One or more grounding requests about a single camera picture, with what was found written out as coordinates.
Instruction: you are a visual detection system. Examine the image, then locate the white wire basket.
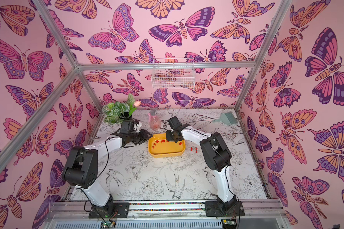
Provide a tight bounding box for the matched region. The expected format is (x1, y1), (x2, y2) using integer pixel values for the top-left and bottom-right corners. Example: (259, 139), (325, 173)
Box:
(150, 58), (196, 90)

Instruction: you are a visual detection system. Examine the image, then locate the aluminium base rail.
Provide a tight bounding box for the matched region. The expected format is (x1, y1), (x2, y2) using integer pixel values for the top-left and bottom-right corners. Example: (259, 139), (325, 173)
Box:
(47, 199), (286, 221)

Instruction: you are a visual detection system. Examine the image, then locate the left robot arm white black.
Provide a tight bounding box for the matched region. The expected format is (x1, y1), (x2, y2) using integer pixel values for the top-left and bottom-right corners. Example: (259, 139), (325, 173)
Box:
(62, 129), (153, 211)

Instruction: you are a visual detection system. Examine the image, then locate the yellow plastic storage tray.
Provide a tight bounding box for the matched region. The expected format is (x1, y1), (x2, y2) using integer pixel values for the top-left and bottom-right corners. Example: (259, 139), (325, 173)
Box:
(148, 133), (186, 158)

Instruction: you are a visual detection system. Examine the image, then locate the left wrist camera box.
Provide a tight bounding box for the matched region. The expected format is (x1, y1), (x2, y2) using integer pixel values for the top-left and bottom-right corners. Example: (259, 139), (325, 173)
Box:
(120, 120), (141, 135)

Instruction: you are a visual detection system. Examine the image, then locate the aluminium frame post right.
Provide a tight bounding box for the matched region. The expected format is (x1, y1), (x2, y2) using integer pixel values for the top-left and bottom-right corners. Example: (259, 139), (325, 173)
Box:
(235, 0), (292, 112)

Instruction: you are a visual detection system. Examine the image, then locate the aluminium frame top bar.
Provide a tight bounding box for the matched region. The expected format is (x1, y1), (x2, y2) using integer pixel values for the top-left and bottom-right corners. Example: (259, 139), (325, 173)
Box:
(78, 62), (256, 71)

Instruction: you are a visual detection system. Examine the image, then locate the green artificial plant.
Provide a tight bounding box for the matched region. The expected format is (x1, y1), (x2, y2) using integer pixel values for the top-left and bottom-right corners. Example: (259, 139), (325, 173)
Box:
(102, 94), (141, 124)

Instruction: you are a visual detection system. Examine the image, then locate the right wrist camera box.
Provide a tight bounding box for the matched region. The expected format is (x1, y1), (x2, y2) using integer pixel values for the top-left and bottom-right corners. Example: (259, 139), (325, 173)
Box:
(168, 116), (190, 131)

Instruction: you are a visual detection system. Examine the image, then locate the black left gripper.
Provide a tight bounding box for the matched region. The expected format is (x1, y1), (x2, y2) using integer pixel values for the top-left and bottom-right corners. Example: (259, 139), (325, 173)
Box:
(129, 130), (153, 145)

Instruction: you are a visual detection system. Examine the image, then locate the aluminium frame post left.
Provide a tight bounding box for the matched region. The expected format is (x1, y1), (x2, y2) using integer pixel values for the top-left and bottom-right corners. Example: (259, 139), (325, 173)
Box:
(32, 1), (102, 112)

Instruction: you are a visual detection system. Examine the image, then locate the pink spray bottle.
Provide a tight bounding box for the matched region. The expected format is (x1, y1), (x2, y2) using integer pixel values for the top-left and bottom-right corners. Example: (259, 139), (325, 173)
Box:
(149, 110), (161, 130)

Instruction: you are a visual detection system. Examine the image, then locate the aluminium frame post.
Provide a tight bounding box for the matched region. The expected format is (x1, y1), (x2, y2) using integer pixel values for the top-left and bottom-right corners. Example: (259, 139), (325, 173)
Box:
(32, 1), (102, 112)
(235, 0), (292, 112)

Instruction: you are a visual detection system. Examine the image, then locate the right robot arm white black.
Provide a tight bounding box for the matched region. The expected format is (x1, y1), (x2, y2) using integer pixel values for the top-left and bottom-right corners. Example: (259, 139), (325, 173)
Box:
(166, 126), (239, 215)

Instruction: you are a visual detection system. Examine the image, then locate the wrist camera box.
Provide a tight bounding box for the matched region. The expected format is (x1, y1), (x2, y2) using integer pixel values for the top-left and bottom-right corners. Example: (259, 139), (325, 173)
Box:
(168, 116), (190, 131)
(120, 120), (141, 135)

